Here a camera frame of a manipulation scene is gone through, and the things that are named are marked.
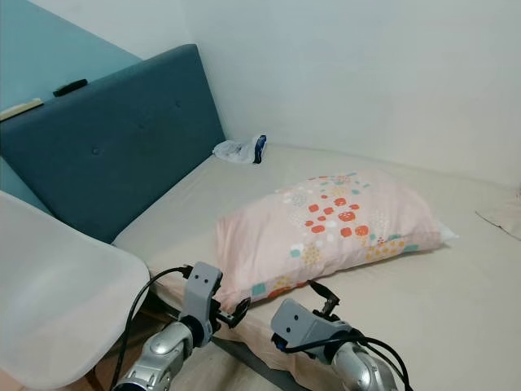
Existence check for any black remote control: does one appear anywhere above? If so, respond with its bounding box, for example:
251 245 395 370
53 79 89 98

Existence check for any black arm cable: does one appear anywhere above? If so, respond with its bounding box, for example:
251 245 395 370
110 266 193 391
293 334 414 391

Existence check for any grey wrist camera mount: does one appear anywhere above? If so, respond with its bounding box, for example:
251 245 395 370
271 298 352 356
179 262 223 327

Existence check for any white plastic bag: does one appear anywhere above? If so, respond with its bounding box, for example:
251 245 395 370
212 137 258 165

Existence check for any dark blue packet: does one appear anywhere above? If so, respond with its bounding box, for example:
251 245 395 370
254 134 268 164

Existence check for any pink patterned pillow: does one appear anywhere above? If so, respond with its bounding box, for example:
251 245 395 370
216 169 460 315

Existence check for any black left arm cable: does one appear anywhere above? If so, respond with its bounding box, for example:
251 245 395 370
110 266 193 391

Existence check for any beige folded cloth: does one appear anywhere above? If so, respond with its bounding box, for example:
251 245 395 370
476 187 521 242

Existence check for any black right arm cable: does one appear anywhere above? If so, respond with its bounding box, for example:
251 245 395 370
293 334 414 391

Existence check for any white plastic chair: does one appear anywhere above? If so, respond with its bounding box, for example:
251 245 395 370
0 191 152 391

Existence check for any flat beige board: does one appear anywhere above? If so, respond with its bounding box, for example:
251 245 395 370
0 98 45 122

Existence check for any blue upholstered headboard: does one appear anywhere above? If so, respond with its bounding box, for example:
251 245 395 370
0 44 227 244

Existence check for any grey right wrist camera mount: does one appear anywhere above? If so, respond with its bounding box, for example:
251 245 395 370
271 298 352 356

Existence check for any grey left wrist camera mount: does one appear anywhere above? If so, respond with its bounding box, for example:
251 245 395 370
179 262 223 327

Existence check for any beige bed mattress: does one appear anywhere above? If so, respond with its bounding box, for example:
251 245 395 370
112 143 521 391

